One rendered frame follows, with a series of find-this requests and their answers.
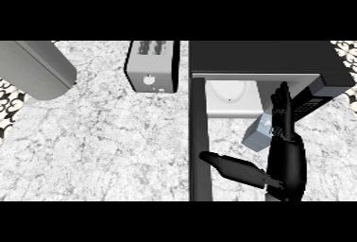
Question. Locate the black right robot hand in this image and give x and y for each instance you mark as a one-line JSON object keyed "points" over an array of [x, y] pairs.
{"points": [[286, 164]]}

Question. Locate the dark grey microwave door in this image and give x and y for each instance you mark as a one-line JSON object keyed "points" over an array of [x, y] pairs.
{"points": [[197, 126]]}

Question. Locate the black microwave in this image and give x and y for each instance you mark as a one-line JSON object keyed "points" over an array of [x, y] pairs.
{"points": [[259, 58]]}

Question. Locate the white toaster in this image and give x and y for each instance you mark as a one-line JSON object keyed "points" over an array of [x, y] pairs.
{"points": [[150, 71]]}

